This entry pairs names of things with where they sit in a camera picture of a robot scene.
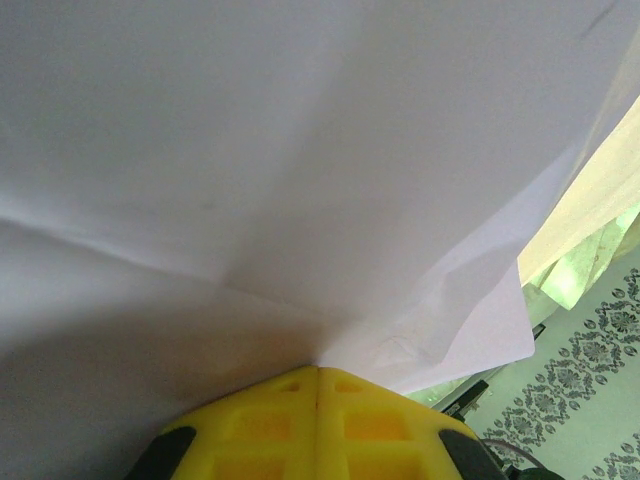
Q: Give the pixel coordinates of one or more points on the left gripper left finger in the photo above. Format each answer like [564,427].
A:
[250,430]

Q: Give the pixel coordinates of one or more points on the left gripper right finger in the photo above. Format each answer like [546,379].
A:
[380,430]

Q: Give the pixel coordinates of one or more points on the purple and pink wrapping paper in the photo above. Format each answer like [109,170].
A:
[250,150]

